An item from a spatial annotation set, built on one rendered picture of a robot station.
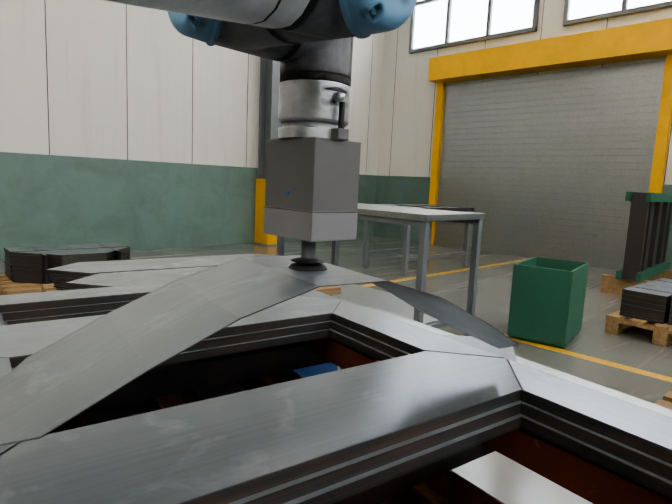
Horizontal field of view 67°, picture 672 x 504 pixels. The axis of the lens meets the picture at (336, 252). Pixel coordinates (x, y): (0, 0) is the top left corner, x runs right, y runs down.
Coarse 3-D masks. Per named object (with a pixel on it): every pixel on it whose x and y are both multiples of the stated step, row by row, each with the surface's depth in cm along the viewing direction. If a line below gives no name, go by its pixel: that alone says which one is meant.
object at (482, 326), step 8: (400, 296) 74; (416, 304) 74; (424, 304) 70; (424, 312) 78; (432, 312) 74; (440, 312) 70; (448, 312) 67; (448, 320) 74; (456, 320) 70; (464, 320) 67; (472, 320) 64; (480, 320) 61; (472, 328) 70; (480, 328) 67; (488, 328) 64; (496, 336) 67; (504, 336) 64
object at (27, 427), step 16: (16, 368) 49; (0, 384) 47; (16, 384) 45; (32, 384) 44; (0, 400) 43; (16, 400) 42; (32, 400) 41; (0, 416) 41; (16, 416) 40; (32, 416) 39; (0, 432) 38; (16, 432) 37; (32, 432) 37
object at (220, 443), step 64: (320, 320) 103; (320, 384) 68; (384, 384) 69; (448, 384) 70; (512, 384) 71; (64, 448) 50; (128, 448) 50; (192, 448) 51; (256, 448) 51; (320, 448) 52; (384, 448) 55; (448, 448) 60; (576, 448) 62; (640, 448) 57
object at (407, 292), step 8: (384, 288) 73; (392, 288) 68; (400, 288) 64; (408, 288) 61; (408, 296) 70; (416, 296) 65; (424, 296) 62; (432, 296) 58; (432, 304) 66; (440, 304) 63; (448, 304) 59; (456, 312) 64; (464, 312) 60
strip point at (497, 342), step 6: (438, 318) 77; (450, 324) 77; (456, 324) 74; (462, 330) 77; (468, 330) 74; (474, 330) 71; (474, 336) 77; (480, 336) 74; (486, 336) 71; (492, 336) 69; (486, 342) 77; (492, 342) 74; (498, 342) 71; (504, 342) 69; (510, 342) 66; (498, 348) 77
